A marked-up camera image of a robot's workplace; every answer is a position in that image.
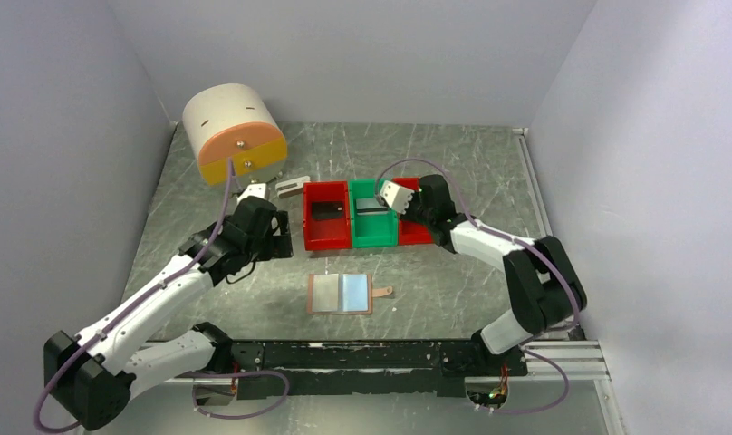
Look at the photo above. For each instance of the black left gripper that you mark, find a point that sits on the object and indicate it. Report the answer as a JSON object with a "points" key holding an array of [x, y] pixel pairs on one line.
{"points": [[277, 246]]}

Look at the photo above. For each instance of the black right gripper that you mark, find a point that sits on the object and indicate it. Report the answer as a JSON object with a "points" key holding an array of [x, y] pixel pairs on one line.
{"points": [[408, 216]]}

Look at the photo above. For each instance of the tan leather card holder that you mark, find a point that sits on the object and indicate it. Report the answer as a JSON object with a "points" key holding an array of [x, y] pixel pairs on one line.
{"points": [[343, 294]]}

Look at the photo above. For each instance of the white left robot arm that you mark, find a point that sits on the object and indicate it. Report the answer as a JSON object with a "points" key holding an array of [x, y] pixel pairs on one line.
{"points": [[96, 372]]}

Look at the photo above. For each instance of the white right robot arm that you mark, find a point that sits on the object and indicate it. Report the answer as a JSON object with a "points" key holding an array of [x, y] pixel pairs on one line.
{"points": [[542, 285]]}

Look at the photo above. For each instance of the red bin with gold card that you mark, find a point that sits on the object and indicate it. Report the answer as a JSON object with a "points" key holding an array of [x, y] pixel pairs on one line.
{"points": [[411, 233]]}

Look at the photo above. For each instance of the black credit card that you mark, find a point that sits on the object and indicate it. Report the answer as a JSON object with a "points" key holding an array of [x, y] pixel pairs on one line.
{"points": [[327, 210]]}

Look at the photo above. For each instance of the red bin with black card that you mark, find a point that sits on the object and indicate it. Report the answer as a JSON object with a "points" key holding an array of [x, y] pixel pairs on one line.
{"points": [[328, 234]]}

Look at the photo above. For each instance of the silver credit card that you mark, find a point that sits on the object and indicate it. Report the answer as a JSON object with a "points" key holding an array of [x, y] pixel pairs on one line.
{"points": [[370, 206]]}

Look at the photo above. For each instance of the small white grey block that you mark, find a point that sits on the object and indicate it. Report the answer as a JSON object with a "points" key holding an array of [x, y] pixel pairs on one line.
{"points": [[291, 187]]}

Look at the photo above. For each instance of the green plastic bin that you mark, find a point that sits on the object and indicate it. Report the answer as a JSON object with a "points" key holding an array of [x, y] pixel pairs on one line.
{"points": [[372, 230]]}

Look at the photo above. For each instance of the round white drawer cabinet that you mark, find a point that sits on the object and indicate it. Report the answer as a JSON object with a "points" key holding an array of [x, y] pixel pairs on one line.
{"points": [[230, 122]]}

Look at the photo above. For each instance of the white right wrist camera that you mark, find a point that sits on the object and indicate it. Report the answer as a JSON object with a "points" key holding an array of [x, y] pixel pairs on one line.
{"points": [[395, 196]]}

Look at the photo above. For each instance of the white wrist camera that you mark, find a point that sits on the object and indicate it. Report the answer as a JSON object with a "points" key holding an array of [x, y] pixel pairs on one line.
{"points": [[395, 196], [258, 190]]}

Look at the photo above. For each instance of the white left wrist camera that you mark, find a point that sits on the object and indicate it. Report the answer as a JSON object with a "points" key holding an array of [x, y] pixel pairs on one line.
{"points": [[258, 190]]}

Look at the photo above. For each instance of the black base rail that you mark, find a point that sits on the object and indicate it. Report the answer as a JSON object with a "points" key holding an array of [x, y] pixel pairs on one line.
{"points": [[303, 368]]}

